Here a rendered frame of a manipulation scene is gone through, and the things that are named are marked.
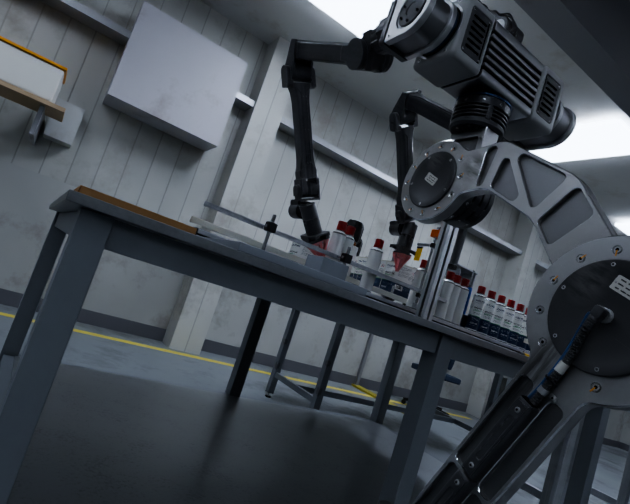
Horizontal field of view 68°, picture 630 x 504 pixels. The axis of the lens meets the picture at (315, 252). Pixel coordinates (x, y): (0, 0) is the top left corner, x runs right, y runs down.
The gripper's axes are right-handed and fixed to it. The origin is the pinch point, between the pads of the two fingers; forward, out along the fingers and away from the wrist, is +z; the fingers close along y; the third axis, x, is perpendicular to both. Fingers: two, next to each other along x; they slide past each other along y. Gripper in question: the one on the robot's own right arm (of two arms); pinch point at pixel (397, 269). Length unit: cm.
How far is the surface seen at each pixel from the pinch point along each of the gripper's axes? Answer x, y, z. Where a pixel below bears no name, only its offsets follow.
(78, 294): 51, 114, 35
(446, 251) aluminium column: 22.0, -1.2, -9.7
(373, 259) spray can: 7.8, 19.1, 1.3
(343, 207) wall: -307, -157, -93
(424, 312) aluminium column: 22.8, 1.6, 14.4
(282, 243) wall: -307, -97, -27
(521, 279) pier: -281, -470, -103
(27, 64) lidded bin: -238, 164, -71
